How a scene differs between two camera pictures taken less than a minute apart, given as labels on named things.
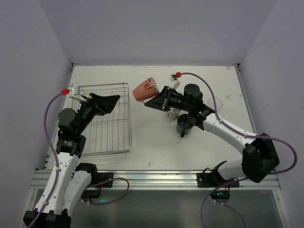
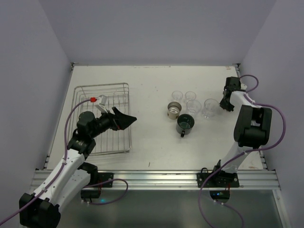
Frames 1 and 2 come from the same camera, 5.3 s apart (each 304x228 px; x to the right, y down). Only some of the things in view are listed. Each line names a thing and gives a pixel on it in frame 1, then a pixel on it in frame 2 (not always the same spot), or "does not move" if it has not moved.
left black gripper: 95,106 → 115,121
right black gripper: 166,99 → 226,102
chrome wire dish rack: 109,133 does not move
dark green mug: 184,125 does not move
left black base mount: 96,178 does not move
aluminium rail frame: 158,180 does not move
